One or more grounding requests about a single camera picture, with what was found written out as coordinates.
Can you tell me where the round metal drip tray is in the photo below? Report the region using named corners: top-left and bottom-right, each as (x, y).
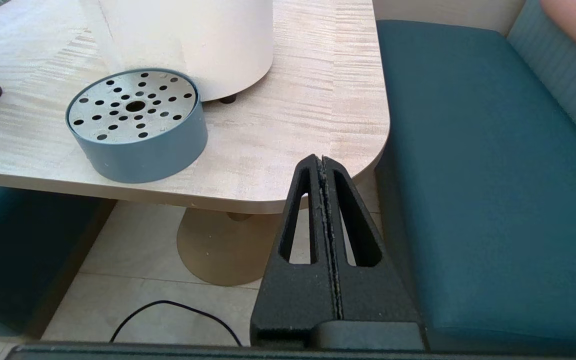
top-left (65, 68), bottom-right (209, 184)

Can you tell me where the beige table pedestal base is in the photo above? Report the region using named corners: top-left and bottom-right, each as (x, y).
top-left (176, 206), bottom-right (289, 287)

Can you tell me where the teal upholstered bench sofa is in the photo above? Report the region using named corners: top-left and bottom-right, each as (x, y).
top-left (0, 183), bottom-right (117, 340)
top-left (374, 0), bottom-right (576, 351)

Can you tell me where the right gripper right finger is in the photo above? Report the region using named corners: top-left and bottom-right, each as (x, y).
top-left (322, 157), bottom-right (421, 325)

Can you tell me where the clear water dispenser white base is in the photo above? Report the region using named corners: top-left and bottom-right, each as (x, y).
top-left (99, 0), bottom-right (274, 104)

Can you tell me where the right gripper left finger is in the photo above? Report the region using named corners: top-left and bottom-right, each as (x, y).
top-left (250, 154), bottom-right (342, 348)

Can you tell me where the black floor cable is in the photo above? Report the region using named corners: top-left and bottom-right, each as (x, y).
top-left (109, 300), bottom-right (243, 347)

